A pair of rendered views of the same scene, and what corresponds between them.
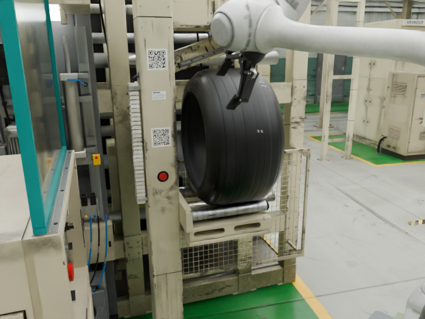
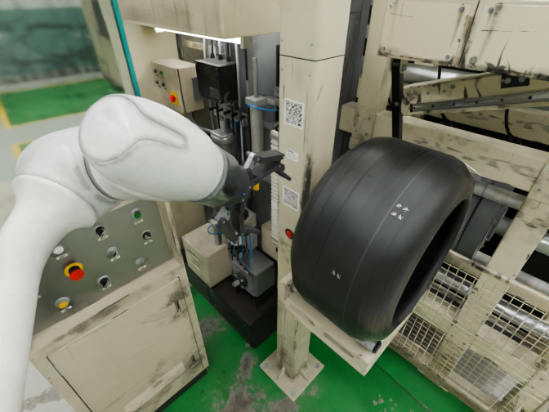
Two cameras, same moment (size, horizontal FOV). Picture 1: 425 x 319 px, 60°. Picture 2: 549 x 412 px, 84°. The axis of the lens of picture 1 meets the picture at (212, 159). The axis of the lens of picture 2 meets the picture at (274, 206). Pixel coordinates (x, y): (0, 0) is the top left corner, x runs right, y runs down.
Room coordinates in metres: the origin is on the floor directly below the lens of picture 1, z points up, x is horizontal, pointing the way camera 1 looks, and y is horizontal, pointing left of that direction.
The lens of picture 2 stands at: (0.96, -0.55, 1.81)
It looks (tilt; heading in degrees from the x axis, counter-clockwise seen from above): 36 degrees down; 63
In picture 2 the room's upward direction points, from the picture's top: straight up
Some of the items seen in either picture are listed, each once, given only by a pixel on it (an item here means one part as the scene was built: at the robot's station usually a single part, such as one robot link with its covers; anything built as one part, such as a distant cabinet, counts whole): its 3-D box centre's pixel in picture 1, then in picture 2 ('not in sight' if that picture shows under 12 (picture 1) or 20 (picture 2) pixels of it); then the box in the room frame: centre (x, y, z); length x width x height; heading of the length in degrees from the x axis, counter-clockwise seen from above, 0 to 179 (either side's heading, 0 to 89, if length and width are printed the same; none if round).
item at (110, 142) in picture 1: (117, 203); not in sight; (2.22, 0.62, 0.61); 0.33 x 0.06 x 0.86; 18
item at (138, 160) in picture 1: (138, 144); (279, 191); (1.41, 0.29, 1.19); 0.05 x 0.04 x 0.48; 18
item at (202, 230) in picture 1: (227, 225); (329, 323); (1.42, -0.06, 0.83); 0.36 x 0.09 x 0.06; 108
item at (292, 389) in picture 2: not in sight; (292, 364); (1.46, 0.22, 0.02); 0.27 x 0.27 x 0.04; 18
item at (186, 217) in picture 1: (178, 203); (316, 263); (1.50, 0.15, 0.90); 0.40 x 0.03 x 0.10; 18
